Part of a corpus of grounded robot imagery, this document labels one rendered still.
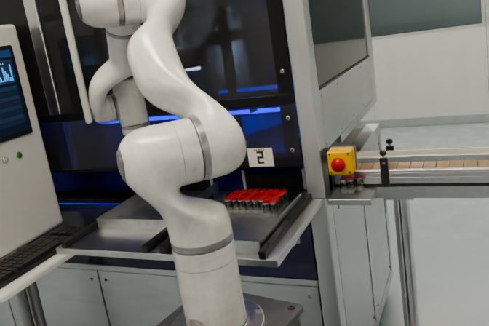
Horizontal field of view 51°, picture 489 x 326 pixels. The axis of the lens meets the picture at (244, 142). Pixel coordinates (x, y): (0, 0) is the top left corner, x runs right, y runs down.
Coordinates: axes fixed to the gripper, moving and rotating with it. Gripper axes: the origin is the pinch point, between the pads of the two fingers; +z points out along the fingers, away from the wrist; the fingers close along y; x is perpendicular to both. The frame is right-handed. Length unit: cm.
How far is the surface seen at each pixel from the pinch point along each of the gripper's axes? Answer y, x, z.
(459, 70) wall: -484, 45, 42
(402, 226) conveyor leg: -39, 65, 30
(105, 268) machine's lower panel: -18, -46, 40
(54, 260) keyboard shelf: 14.9, -31.3, 19.5
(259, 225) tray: -1.3, 34.1, 14.2
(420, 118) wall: -480, 0, 89
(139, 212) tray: -7.2, -12.9, 12.3
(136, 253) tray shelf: 19.1, 6.4, 13.8
